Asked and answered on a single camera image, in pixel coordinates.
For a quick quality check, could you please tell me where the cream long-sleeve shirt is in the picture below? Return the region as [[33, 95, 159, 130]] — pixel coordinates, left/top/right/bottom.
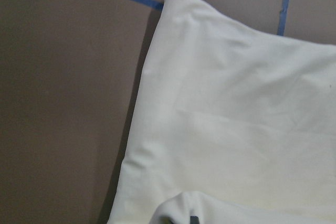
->
[[109, 0, 335, 223]]

